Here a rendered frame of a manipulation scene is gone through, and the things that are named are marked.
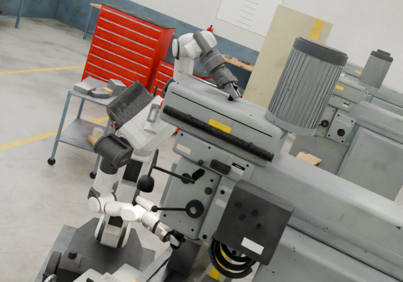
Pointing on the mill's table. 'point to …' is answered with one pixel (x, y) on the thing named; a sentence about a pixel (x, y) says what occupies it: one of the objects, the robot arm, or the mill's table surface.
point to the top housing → (223, 118)
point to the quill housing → (205, 181)
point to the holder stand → (185, 255)
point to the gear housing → (187, 144)
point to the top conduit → (219, 133)
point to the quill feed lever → (194, 212)
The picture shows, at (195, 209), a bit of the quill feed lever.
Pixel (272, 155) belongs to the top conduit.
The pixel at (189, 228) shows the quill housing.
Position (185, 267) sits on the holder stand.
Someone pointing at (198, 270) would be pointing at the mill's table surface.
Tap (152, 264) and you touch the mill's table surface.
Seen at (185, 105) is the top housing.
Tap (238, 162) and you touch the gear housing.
